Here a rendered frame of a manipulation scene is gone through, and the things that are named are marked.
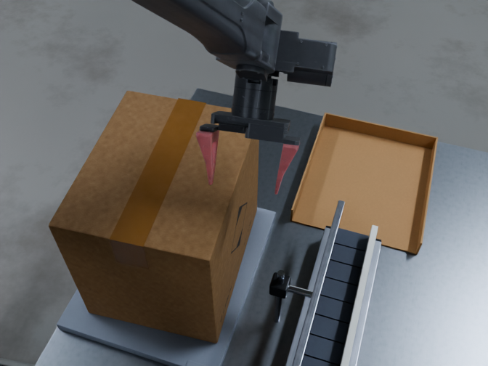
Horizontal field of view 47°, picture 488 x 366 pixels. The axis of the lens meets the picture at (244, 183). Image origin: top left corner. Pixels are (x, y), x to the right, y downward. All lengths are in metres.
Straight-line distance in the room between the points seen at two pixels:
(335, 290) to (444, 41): 2.32
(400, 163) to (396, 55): 1.76
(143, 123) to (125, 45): 2.12
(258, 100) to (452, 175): 0.68
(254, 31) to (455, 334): 0.69
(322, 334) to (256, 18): 0.56
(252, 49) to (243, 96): 0.13
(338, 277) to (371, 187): 0.27
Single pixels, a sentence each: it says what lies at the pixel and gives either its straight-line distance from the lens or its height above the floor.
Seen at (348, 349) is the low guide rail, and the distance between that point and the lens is 0.94.
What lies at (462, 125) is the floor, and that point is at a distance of 2.71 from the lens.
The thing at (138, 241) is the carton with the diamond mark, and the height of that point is 1.12.
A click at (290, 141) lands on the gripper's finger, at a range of 0.72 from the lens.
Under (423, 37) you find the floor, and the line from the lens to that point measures 3.18.
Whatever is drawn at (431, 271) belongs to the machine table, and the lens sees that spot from 1.14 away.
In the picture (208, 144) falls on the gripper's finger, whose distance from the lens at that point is 0.73.
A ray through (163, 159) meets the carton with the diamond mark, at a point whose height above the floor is 1.12.
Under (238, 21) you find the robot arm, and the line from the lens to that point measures 0.58.
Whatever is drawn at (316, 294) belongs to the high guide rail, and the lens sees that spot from 0.92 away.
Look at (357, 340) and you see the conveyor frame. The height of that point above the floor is 0.88.
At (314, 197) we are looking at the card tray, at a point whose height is 0.83.
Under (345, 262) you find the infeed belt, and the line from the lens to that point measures 1.05.
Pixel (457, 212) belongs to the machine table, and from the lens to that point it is 1.25.
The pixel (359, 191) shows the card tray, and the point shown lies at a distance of 1.22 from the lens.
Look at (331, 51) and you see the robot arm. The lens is 0.71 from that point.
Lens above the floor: 1.76
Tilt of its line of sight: 50 degrees down
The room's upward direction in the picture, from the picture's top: straight up
